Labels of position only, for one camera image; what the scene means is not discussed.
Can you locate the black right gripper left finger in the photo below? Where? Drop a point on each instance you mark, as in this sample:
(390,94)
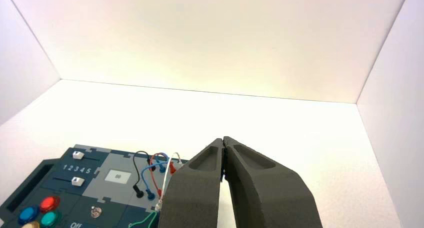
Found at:
(192,193)

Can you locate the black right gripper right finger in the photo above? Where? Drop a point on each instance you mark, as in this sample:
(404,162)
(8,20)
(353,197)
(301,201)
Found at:
(265,193)

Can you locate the dark modular control box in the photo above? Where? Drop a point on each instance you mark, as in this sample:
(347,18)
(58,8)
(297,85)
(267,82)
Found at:
(96,190)

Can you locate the white slider knob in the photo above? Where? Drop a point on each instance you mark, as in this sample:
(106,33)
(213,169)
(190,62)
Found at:
(77,155)
(77,181)

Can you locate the red dome push button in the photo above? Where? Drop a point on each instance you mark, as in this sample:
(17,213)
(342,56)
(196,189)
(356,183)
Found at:
(49,204)

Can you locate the teal dome push button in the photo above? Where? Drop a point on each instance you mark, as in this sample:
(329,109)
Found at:
(50,219)

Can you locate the yellow dome push button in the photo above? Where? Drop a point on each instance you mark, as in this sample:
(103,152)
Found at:
(32,225)

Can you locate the blue dome push button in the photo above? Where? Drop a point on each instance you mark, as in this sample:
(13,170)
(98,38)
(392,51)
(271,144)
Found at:
(28,214)

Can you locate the metal toggle switch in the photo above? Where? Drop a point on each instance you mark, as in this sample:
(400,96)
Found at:
(95,212)

